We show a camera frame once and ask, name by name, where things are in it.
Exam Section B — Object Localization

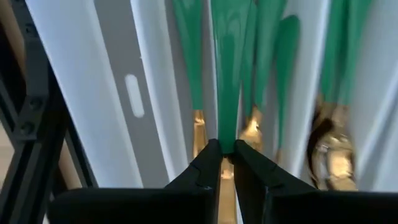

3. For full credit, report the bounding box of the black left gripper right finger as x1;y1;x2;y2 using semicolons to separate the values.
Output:
233;139;398;224

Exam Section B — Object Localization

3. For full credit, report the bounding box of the white plastic cutlery tray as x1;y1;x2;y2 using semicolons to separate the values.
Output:
24;0;398;224

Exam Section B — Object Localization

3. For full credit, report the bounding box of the gold knife green handle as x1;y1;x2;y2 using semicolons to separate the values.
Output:
172;0;208;159
210;0;252;224

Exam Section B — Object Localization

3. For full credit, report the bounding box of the black metal rig frame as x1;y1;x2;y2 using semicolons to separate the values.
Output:
0;0;99;224

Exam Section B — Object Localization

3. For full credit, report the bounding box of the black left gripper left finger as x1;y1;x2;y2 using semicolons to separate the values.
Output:
48;139;223;224

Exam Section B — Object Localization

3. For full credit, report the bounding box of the gold fork green handle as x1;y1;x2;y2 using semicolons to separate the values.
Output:
239;0;259;147
241;0;289;150
273;14;302;164

